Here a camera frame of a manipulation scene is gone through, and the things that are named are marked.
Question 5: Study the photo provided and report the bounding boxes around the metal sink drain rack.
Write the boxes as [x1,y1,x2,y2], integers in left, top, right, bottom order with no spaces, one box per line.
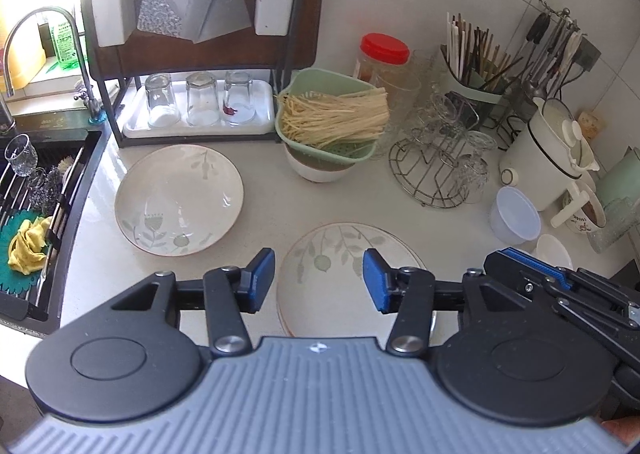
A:
[0,143,87,296]

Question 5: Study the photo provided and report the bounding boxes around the clear wine glass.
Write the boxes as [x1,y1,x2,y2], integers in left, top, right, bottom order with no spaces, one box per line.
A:
[4,133,39,178]

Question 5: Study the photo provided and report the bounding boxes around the bundle of dry noodles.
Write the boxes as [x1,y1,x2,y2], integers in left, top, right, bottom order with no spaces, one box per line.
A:
[279,88,390,148]

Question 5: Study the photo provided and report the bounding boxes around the black wire stand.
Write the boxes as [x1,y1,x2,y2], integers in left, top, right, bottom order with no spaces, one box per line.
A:
[492,103,527,151]

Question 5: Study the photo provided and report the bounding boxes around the yellow paper packet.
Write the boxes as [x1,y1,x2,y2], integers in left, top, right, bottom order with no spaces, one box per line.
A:
[577,109,604,140]

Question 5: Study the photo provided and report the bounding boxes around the small pot with brown food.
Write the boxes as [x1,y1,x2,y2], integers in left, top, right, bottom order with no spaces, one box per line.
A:
[562,184,609,235]

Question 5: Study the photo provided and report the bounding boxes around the green scrubbing mat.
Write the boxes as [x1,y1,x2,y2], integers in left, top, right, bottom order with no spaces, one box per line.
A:
[0,213,52,296]

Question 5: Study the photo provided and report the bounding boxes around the white electric cooking pot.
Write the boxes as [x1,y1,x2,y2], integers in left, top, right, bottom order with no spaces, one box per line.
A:
[498,96,599,230]

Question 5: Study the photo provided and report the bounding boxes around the hanging kitchen utensils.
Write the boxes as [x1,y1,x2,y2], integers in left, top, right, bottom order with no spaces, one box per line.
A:
[519,0,587,88]

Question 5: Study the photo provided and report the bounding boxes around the clear drinking glass red stain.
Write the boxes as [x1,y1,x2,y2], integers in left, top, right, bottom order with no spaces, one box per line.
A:
[223,70,257,125]

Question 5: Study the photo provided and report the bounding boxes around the white utensil holder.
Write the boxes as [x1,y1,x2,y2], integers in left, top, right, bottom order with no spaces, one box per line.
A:
[254,0,294,36]
[88,0,136,48]

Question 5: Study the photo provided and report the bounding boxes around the yellow cloth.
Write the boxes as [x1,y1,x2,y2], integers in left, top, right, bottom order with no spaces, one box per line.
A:
[7,216,54,276]

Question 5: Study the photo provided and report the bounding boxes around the clear glass jar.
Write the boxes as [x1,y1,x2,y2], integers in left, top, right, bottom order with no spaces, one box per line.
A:
[379,49,442,135]

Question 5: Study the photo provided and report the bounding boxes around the red lid plastic jar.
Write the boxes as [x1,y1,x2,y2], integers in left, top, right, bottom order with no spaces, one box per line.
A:
[354,33,411,86]

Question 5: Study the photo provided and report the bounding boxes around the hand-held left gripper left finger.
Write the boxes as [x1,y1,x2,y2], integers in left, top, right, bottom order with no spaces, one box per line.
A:
[110,248,276,356]

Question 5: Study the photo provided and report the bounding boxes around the small white ceramic bowl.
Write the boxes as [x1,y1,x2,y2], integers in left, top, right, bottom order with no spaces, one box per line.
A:
[532,233,574,271]

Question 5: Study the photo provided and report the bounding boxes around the black kitchen sink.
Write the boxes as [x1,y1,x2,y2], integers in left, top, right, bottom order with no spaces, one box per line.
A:
[0,125,109,336]

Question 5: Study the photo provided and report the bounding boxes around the wire cup rack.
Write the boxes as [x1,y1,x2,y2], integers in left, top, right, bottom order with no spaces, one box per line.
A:
[388,92,490,209]

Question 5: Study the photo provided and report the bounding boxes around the bunch of chopsticks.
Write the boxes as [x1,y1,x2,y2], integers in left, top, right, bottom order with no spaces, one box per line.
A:
[446,12,522,86]

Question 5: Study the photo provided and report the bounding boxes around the floral ceramic plate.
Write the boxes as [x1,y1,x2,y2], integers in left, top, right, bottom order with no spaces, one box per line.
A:
[114,144,245,256]
[276,223,437,338]

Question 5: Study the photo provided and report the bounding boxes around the white drip tray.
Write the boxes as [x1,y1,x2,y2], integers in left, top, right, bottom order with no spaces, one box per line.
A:
[122,79,277,139]

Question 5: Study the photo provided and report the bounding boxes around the white bowl with brown band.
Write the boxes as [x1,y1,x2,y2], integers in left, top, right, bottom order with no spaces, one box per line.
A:
[284,141,359,183]

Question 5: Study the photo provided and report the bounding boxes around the green plastic colander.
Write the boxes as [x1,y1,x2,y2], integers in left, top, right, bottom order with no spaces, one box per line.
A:
[275,68,392,168]

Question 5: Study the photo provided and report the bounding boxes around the group of clear glass cups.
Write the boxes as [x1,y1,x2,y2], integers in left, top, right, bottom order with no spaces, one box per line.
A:
[410,93,499,204]

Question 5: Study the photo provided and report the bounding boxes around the steel kitchen faucet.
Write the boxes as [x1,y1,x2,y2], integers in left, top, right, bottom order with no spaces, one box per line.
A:
[0,6,102,124]

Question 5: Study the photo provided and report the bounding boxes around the pale green electric kettle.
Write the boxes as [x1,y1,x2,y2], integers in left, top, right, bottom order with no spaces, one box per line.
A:
[597,146,640,215]

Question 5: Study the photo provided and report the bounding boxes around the textured clear glass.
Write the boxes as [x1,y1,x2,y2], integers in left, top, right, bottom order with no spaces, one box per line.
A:
[587,198,637,255]

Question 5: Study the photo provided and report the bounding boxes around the glass pot lid white knob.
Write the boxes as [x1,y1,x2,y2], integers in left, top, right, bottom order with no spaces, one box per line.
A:
[541,98,597,174]

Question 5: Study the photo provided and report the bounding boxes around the green dish soap bottle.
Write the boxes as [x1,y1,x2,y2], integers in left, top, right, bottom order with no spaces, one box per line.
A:
[49,17,84,70]

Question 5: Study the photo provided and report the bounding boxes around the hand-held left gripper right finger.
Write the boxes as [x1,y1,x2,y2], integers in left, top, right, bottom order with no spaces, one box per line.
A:
[362,248,525,355]

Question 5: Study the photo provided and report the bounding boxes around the black metal dish rack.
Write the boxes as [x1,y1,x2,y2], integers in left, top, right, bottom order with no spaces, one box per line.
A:
[79,0,307,149]

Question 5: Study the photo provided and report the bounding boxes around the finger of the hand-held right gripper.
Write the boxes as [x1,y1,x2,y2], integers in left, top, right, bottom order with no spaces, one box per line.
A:
[482,248,640,361]

